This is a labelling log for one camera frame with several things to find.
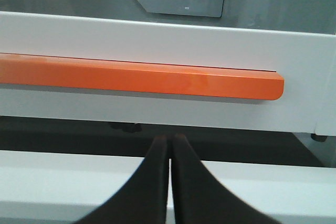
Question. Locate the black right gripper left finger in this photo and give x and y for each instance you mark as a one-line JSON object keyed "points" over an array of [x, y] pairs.
{"points": [[143, 198]]}

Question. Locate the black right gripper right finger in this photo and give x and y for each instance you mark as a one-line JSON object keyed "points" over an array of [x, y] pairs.
{"points": [[198, 196]]}

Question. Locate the white fume hood sash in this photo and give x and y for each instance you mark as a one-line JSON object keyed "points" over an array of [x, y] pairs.
{"points": [[306, 61]]}

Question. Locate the orange sash handle bar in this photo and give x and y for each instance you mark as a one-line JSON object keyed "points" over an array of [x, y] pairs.
{"points": [[140, 77]]}

